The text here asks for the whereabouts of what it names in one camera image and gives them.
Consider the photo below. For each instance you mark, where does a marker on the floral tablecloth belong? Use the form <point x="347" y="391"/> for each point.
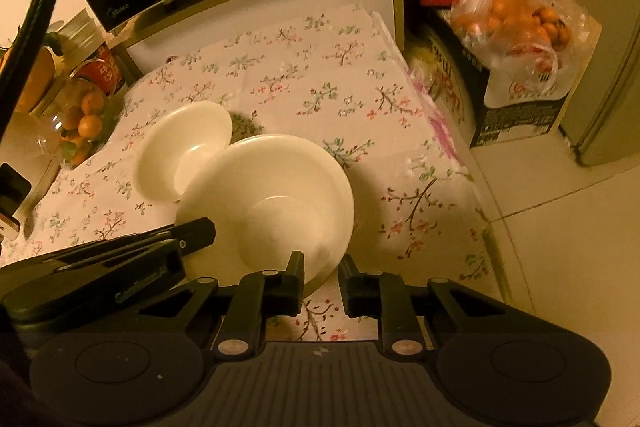
<point x="325" y="92"/>

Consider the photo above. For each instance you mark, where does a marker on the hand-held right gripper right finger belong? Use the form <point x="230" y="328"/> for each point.
<point x="346" y="272"/>

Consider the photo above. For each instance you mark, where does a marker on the stack of white cups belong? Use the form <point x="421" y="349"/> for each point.
<point x="82" y="32"/>

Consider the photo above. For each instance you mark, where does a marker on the red can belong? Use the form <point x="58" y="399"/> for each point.
<point x="102" y="74"/>

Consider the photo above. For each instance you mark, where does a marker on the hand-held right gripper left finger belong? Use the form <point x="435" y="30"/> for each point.
<point x="298" y="269"/>

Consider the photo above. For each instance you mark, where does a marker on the cluster of small oranges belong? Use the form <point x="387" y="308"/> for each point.
<point x="90" y="124"/>

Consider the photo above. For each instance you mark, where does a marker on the white round kitchen appliance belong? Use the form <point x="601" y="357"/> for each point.
<point x="20" y="147"/>

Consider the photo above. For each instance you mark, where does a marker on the printed cardboard box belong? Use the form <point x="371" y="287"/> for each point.
<point x="520" y="122"/>

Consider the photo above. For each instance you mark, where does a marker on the clear glass jar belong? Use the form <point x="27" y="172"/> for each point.
<point x="67" y="107"/>

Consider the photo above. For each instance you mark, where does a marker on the plastic bag of oranges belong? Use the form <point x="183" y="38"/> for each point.
<point x="520" y="27"/>

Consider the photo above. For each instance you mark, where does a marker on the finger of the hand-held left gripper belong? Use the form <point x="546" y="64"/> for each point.
<point x="197" y="232"/>
<point x="120" y="257"/>

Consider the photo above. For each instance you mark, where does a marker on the large white bowl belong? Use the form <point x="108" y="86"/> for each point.
<point x="280" y="187"/>

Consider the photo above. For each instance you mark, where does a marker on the green leafy twig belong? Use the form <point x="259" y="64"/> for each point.
<point x="54" y="44"/>

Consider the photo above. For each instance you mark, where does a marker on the large yellow pomelo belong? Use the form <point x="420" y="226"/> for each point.
<point x="35" y="77"/>

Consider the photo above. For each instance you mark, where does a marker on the small white bowl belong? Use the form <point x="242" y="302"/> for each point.
<point x="170" y="142"/>

